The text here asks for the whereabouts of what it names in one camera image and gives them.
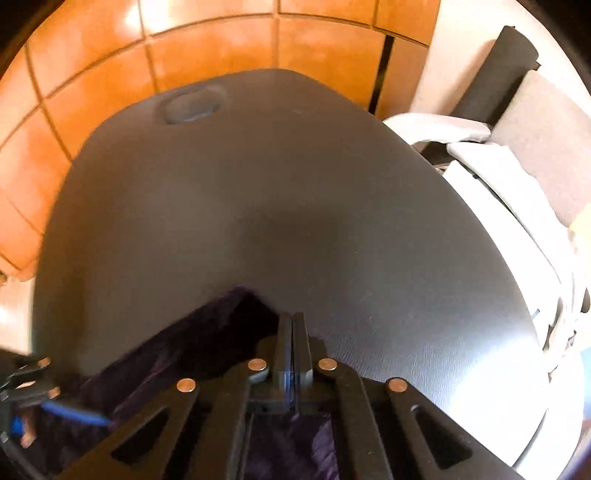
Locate round table cable cap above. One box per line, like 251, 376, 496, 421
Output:
157, 88, 227, 126

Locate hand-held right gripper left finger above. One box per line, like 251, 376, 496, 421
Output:
60, 313, 294, 480

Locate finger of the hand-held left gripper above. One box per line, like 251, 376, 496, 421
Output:
0, 413, 40, 450
0, 353, 112, 426

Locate grey and black chair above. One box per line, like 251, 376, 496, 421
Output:
425, 25, 591, 232

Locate purple garment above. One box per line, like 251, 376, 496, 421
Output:
28, 286, 342, 480

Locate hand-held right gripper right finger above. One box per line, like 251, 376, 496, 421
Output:
292, 313, 523, 480

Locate white cloth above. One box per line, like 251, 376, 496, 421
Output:
382, 113, 591, 384

